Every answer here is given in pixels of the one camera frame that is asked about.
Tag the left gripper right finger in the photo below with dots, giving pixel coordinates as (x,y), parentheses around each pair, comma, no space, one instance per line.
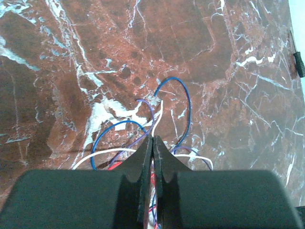
(230,199)

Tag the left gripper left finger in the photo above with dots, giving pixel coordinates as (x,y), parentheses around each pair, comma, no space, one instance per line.
(83,199)

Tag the black screwdriver at right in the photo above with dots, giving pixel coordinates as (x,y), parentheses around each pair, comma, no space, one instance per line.
(299,64)

